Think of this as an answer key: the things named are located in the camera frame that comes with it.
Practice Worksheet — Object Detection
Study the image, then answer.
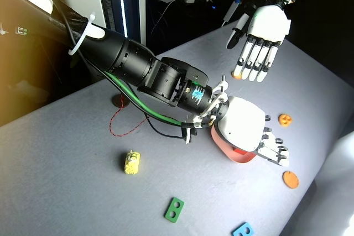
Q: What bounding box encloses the red plate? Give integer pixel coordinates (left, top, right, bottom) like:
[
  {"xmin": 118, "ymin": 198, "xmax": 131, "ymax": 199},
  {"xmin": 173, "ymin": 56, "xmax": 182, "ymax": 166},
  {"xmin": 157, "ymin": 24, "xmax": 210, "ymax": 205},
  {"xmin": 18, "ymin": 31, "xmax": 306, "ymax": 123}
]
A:
[{"xmin": 210, "ymin": 125, "xmax": 257, "ymax": 164}]

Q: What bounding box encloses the dark brown round disc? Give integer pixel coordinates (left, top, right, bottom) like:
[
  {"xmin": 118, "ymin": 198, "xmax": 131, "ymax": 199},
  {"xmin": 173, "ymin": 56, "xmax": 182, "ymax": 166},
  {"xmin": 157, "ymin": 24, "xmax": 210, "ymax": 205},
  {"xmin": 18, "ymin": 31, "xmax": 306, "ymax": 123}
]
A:
[{"xmin": 111, "ymin": 95, "xmax": 130, "ymax": 108}]

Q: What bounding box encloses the white cable tie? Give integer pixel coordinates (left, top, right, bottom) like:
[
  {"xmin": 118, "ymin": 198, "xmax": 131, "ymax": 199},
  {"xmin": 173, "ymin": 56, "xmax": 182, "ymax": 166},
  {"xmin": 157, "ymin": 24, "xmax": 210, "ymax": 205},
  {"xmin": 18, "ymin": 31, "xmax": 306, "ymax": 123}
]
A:
[{"xmin": 67, "ymin": 12, "xmax": 106, "ymax": 56}]

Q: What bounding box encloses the yellow toy corn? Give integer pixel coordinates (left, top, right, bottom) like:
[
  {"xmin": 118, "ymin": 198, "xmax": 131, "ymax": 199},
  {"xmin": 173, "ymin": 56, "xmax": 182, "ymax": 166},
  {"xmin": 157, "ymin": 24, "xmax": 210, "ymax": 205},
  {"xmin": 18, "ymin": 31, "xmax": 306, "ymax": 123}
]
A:
[{"xmin": 123, "ymin": 149, "xmax": 141, "ymax": 175}]

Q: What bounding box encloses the thin red cable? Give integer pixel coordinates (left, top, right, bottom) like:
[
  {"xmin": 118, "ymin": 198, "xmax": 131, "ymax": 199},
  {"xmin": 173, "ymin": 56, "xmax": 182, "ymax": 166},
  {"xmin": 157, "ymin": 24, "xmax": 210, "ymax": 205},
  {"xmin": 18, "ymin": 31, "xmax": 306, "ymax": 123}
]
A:
[{"xmin": 109, "ymin": 95, "xmax": 150, "ymax": 137}]

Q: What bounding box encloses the grey inline cable connector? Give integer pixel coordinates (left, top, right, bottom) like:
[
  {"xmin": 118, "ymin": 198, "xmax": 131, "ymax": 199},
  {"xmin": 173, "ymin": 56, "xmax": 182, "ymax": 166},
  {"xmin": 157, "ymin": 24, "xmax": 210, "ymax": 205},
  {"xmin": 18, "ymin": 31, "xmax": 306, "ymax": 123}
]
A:
[{"xmin": 221, "ymin": 0, "xmax": 240, "ymax": 27}]

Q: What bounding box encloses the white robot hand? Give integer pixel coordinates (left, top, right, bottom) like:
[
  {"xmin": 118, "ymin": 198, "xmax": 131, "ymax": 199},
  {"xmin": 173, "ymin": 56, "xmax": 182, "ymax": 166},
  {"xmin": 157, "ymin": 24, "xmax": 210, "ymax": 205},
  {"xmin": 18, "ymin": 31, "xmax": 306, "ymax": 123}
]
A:
[
  {"xmin": 226, "ymin": 3, "xmax": 292, "ymax": 83},
  {"xmin": 214, "ymin": 96, "xmax": 290, "ymax": 167}
]

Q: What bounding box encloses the blue two-hole block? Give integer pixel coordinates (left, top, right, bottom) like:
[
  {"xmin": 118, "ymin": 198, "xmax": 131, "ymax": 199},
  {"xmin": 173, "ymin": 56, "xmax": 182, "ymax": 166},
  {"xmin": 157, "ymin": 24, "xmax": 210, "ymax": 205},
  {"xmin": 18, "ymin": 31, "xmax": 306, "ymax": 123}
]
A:
[{"xmin": 231, "ymin": 222, "xmax": 255, "ymax": 236}]

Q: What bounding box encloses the black backdrop curtain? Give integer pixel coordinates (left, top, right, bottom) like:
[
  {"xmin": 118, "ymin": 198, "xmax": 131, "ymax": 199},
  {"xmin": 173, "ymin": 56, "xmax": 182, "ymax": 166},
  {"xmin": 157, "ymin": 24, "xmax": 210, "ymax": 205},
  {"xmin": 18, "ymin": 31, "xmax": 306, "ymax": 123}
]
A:
[{"xmin": 286, "ymin": 0, "xmax": 354, "ymax": 87}]

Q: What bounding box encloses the thick green cable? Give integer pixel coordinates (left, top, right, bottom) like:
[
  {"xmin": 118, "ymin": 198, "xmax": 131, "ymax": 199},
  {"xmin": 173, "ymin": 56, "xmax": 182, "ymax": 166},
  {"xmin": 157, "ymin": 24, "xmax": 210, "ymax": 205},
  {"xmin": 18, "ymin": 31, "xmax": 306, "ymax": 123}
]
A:
[{"xmin": 106, "ymin": 72, "xmax": 185, "ymax": 126}]

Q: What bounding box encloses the green two-hole block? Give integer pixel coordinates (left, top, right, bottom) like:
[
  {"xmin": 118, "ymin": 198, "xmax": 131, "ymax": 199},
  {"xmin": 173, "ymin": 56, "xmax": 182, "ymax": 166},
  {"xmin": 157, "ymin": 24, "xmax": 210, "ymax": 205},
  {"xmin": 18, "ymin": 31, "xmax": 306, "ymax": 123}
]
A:
[{"xmin": 164, "ymin": 197, "xmax": 185, "ymax": 223}]

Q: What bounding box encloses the orange pumpkin face cookie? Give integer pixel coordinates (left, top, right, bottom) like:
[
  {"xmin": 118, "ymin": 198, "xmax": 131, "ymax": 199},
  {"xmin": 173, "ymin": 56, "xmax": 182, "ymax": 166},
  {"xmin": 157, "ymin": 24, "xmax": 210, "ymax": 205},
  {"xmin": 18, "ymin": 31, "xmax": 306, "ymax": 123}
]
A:
[{"xmin": 278, "ymin": 113, "xmax": 293, "ymax": 128}]

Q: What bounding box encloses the grey table cloth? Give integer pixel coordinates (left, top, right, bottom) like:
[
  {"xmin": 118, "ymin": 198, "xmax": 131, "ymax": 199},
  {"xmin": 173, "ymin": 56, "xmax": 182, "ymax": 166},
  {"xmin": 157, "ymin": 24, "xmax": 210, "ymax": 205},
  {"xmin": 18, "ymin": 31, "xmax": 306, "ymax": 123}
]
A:
[{"xmin": 0, "ymin": 20, "xmax": 354, "ymax": 236}]

